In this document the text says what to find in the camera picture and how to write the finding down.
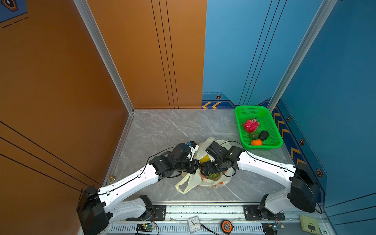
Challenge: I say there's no aluminium frame post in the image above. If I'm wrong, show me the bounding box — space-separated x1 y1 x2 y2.
73 0 134 115
267 0 337 113

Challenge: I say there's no left aluminium frame post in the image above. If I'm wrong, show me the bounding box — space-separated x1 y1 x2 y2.
73 0 134 115

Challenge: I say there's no small white clock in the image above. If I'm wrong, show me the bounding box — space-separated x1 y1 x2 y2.
187 216 202 234

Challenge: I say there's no green plastic basket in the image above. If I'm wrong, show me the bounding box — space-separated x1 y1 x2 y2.
234 106 283 150

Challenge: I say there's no red dragon fruit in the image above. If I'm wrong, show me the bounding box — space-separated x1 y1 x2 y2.
242 118 260 133

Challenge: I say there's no right aluminium frame post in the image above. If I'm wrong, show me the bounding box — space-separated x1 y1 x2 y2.
267 0 337 113

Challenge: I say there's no green round fruit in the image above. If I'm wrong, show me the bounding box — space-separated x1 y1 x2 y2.
249 131 259 141

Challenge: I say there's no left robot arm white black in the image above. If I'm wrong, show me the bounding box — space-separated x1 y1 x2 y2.
76 141 200 235

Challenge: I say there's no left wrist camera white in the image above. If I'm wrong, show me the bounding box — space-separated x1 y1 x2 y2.
188 141 199 158

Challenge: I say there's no orange black tape measure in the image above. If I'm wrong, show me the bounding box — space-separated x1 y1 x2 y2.
221 220 234 235

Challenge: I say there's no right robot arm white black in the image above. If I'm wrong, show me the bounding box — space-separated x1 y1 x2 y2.
200 142 322 220

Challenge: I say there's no yellow fruit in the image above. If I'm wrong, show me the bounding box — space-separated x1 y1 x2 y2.
199 155 211 164

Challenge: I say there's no orange fruit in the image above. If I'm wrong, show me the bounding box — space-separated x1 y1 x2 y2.
251 139 263 146

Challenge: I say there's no circuit board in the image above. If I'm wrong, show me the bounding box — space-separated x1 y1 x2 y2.
135 223 157 235
262 223 285 235

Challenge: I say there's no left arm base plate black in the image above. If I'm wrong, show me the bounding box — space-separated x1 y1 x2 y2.
126 205 166 221

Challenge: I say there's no dark avocado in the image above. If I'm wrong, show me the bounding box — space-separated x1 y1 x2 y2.
258 130 269 141

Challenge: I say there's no right circuit board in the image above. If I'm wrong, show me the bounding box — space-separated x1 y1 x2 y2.
262 223 285 235

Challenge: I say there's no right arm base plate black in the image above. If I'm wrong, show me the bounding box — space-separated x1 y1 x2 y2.
243 205 286 221

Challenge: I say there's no translucent yellowish plastic bag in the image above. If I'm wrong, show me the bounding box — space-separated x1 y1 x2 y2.
175 137 232 194

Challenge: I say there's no green wall switch box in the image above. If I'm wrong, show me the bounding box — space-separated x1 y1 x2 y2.
300 214 321 235

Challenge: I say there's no left circuit board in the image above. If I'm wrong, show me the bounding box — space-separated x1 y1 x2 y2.
135 223 157 235

